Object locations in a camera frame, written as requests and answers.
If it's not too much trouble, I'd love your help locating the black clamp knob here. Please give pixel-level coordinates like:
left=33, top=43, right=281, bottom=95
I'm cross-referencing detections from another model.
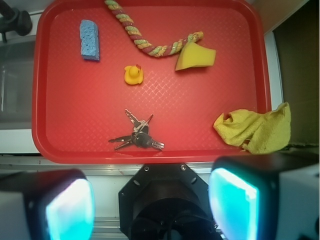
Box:
left=0, top=0, right=33, bottom=44

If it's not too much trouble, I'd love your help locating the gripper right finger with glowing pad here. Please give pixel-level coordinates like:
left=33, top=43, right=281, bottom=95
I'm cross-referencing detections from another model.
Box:
left=208, top=152, right=320, bottom=240

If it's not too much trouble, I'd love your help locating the yellow rubber duck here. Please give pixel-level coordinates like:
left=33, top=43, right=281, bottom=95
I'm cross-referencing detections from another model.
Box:
left=124, top=64, right=144, bottom=85

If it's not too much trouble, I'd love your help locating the red plastic tray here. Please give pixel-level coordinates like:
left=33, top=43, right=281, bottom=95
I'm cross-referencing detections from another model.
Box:
left=32, top=0, right=271, bottom=164

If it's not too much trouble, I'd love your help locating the yellow microfibre cloth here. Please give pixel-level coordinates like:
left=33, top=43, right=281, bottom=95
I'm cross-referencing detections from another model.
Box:
left=213, top=102, right=291, bottom=155

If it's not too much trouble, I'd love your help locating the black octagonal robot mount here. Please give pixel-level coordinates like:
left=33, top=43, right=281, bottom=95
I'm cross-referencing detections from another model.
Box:
left=118, top=163, right=222, bottom=240

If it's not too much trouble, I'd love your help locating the yellow sponge wedge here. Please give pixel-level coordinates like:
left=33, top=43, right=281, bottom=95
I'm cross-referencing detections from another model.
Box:
left=175, top=42, right=217, bottom=71

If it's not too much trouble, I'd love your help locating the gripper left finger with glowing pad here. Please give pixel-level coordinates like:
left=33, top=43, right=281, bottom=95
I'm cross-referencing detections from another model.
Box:
left=0, top=169, right=95, bottom=240

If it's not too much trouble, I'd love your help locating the silver key bunch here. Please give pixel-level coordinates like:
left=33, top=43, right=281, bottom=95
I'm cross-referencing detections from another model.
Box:
left=108, top=109, right=165, bottom=151

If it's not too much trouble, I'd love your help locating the blue sponge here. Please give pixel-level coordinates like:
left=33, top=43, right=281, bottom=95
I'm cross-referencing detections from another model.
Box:
left=79, top=19, right=100, bottom=61

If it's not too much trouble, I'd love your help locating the multicolour braided rope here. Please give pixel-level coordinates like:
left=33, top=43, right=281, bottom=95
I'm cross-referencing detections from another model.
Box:
left=104, top=0, right=205, bottom=58

